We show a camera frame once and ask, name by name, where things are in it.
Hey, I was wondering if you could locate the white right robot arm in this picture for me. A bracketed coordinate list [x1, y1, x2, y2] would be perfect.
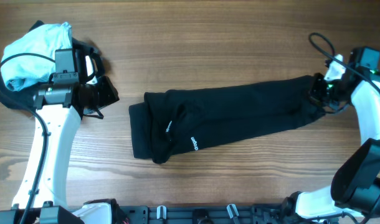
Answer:
[294, 81, 380, 222]

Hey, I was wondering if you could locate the black polo shirt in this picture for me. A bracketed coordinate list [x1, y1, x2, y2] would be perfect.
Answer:
[128, 76, 325, 164]

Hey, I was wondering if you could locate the black folded garment pile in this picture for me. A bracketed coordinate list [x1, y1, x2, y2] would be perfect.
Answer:
[0, 21, 100, 110]

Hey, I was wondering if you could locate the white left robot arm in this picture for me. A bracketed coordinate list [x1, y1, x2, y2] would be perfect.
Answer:
[0, 76, 123, 223]

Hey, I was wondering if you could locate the light blue crumpled garment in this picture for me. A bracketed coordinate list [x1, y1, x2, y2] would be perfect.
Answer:
[0, 22, 72, 91]

